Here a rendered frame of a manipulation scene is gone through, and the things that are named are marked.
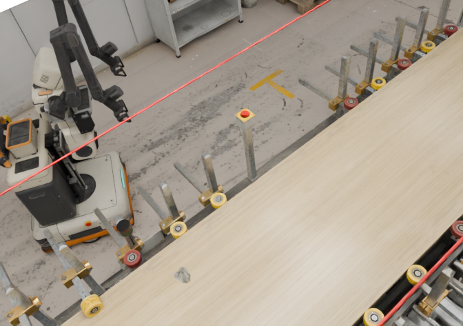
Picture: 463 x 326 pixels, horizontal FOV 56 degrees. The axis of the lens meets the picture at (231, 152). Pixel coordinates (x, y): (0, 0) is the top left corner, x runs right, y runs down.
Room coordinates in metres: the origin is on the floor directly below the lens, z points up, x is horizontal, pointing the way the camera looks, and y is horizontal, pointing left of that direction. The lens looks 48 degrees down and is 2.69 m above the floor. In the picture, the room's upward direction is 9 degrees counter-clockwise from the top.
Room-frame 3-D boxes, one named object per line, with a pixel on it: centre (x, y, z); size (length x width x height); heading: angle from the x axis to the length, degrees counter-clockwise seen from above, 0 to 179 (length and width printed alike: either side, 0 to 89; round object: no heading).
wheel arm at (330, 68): (2.12, -0.85, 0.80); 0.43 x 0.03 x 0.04; 32
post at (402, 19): (2.19, -1.14, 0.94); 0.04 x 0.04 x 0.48; 32
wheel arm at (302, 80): (1.98, -0.64, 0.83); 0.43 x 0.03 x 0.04; 32
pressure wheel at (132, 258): (1.04, 0.54, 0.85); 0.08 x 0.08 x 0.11
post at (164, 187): (1.26, 0.34, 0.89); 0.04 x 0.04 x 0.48; 32
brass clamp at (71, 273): (0.98, 0.78, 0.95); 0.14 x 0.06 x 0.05; 122
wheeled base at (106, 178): (2.03, 1.15, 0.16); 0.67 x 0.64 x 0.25; 100
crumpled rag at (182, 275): (0.90, 0.31, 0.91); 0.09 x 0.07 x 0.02; 25
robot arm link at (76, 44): (1.89, 0.67, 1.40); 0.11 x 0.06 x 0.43; 9
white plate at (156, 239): (1.16, 0.54, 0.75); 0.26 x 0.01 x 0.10; 122
